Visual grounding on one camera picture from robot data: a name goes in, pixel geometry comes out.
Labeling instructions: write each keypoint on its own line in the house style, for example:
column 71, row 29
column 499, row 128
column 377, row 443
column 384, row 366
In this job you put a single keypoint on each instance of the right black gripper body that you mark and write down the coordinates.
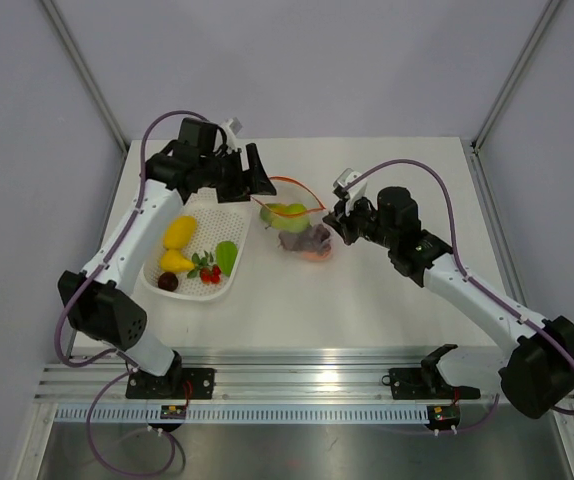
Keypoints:
column 361, row 221

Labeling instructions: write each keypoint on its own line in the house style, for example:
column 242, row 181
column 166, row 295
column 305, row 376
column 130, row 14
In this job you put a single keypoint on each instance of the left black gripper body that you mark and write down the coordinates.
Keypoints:
column 225, row 173

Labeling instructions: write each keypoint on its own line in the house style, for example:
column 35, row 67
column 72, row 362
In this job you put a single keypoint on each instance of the purple grape bunch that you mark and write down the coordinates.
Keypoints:
column 314, row 239

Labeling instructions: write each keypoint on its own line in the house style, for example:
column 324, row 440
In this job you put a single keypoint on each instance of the orange green mango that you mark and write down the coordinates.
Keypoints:
column 271, row 212

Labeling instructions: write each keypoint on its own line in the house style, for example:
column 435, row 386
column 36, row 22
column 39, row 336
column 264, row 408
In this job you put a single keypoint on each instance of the green apple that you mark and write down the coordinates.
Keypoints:
column 295, row 219

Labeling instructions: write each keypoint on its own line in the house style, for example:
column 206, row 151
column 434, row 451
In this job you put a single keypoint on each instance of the clear zip top bag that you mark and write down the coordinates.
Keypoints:
column 290, row 190

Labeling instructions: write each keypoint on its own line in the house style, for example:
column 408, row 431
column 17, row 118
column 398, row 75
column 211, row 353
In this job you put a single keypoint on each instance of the orange fruit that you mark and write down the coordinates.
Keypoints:
column 317, row 256

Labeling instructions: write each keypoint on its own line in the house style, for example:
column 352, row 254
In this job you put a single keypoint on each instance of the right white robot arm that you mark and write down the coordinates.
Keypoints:
column 534, row 364

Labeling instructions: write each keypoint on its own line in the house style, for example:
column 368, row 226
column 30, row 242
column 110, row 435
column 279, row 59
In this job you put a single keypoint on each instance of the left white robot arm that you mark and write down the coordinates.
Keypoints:
column 97, row 300

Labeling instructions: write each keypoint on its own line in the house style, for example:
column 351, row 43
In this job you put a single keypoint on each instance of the white perforated fruit basket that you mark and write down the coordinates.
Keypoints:
column 216, row 223

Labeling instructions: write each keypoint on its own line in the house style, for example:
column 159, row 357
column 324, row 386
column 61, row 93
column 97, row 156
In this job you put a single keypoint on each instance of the yellow pear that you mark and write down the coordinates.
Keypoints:
column 173, row 261

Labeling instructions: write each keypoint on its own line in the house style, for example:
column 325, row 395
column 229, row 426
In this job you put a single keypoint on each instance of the red strawberry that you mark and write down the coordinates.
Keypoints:
column 210, row 275

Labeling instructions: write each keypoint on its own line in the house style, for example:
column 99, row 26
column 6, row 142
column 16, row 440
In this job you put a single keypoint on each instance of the dark purple plum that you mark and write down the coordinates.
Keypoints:
column 168, row 281

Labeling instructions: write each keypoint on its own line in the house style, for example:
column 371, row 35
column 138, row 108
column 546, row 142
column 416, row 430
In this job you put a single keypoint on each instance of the right controller board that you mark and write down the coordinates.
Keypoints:
column 443, row 418

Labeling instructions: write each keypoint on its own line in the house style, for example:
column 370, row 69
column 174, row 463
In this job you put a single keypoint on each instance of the controller board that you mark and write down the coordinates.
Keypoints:
column 173, row 412
column 443, row 418

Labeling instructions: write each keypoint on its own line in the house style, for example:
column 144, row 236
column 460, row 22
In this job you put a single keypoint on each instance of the left controller board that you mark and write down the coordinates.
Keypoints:
column 173, row 412

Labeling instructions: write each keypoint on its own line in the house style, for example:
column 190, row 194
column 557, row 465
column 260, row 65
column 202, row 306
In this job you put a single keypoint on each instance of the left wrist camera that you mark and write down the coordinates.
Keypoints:
column 231, row 128

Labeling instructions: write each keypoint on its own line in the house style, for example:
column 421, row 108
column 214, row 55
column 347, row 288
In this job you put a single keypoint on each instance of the right side aluminium rail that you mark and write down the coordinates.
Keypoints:
column 509, row 273

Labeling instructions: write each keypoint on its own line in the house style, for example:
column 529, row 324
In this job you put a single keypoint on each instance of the aluminium rail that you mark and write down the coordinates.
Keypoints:
column 509, row 273
column 292, row 376

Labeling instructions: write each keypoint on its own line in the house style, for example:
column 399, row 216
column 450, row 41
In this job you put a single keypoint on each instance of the aluminium front rail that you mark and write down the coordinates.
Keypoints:
column 292, row 376

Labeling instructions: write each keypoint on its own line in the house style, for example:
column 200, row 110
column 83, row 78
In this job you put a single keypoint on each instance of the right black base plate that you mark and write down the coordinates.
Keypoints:
column 411, row 383

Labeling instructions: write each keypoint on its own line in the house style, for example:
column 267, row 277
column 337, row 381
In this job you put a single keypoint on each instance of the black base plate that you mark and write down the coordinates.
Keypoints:
column 198, row 383
column 411, row 383

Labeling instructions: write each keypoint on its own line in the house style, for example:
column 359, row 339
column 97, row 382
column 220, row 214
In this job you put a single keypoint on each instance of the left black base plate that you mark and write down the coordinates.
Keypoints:
column 198, row 383

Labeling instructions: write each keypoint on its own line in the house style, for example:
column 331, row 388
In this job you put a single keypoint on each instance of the left aluminium frame post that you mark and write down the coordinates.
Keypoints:
column 58, row 23

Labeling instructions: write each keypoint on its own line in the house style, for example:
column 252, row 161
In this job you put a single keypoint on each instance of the aluminium frame post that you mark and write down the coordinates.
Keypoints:
column 58, row 23
column 517, row 72

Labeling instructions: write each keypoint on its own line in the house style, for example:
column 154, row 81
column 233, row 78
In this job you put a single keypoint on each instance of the right aluminium frame post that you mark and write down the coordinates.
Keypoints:
column 517, row 72

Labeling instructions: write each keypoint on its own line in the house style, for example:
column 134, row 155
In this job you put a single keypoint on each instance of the white slotted cable duct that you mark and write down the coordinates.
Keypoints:
column 203, row 413

